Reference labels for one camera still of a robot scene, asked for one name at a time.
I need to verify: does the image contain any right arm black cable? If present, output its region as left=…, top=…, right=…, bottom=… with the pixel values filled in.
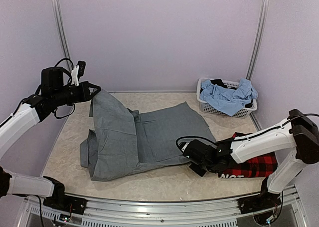
left=175, top=113, right=319, bottom=153

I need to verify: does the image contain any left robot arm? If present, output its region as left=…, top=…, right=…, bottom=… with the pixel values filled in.
left=0, top=61, right=101, bottom=210

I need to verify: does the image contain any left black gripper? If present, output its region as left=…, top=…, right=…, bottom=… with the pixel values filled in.
left=52, top=80, right=100, bottom=106

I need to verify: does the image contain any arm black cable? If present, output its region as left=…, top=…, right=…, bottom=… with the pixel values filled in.
left=32, top=58, right=77, bottom=120
left=175, top=113, right=319, bottom=153

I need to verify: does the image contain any left aluminium frame post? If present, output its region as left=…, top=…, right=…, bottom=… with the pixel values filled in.
left=51, top=0, right=71, bottom=59

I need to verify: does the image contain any grey long sleeve shirt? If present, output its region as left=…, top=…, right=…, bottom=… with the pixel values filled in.
left=80, top=90, right=215, bottom=181

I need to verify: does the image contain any front aluminium rail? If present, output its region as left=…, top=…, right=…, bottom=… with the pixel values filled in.
left=18, top=184, right=306, bottom=227

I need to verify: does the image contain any right aluminium frame post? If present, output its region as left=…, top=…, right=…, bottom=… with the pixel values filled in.
left=246, top=0, right=270, bottom=80

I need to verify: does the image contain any red black plaid shirt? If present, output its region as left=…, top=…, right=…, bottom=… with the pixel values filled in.
left=216, top=132, right=279, bottom=180

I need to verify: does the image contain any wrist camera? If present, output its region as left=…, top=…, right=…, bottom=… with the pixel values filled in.
left=71, top=60, right=86, bottom=86
left=177, top=142, right=189, bottom=155

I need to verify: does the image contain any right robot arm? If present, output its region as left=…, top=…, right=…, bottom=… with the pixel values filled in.
left=175, top=109, right=319, bottom=209

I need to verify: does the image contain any black garment in basket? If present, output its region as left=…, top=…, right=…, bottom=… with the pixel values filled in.
left=209, top=79, right=258, bottom=113

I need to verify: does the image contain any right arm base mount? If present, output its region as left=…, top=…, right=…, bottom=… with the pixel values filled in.
left=238, top=186, right=282, bottom=214

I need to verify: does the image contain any light blue shirt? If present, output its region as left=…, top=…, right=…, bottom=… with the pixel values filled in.
left=199, top=79, right=258, bottom=116

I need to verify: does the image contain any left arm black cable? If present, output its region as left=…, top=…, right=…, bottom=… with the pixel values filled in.
left=32, top=58, right=77, bottom=120

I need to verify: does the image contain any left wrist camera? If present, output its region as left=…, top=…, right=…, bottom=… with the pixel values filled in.
left=71, top=60, right=86, bottom=86

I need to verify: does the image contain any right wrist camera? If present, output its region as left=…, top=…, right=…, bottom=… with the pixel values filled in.
left=177, top=142, right=189, bottom=155

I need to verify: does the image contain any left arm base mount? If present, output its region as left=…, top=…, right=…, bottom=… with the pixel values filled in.
left=43, top=183, right=87, bottom=215

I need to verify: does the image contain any white plastic laundry basket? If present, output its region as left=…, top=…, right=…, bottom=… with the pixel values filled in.
left=196, top=78, right=258, bottom=118

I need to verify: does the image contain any aluminium frame post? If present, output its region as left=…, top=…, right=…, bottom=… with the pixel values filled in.
left=246, top=0, right=270, bottom=80
left=51, top=0, right=71, bottom=59

